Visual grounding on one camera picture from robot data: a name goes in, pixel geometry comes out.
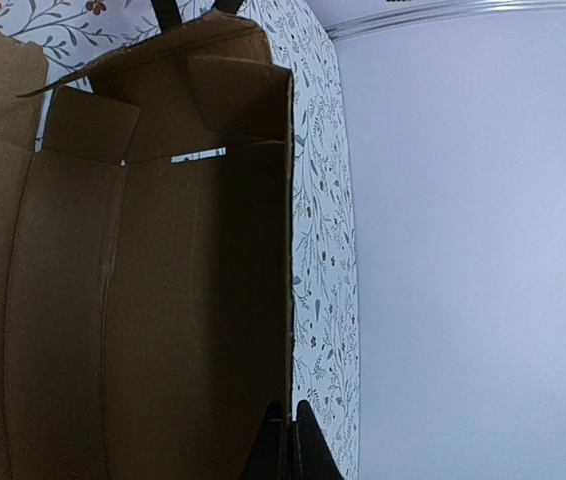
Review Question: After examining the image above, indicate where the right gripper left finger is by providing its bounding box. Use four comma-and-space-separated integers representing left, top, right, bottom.
238, 401, 292, 480

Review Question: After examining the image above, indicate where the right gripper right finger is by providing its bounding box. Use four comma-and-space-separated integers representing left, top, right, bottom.
290, 400, 344, 480

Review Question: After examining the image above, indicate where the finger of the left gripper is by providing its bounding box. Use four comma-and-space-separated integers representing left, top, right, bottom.
152, 0, 182, 29
213, 0, 243, 14

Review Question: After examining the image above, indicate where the brown cardboard box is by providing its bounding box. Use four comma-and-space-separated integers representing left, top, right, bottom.
0, 10, 293, 479

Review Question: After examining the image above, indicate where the floral patterned table mat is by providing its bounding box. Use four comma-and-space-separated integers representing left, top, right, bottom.
0, 0, 360, 479

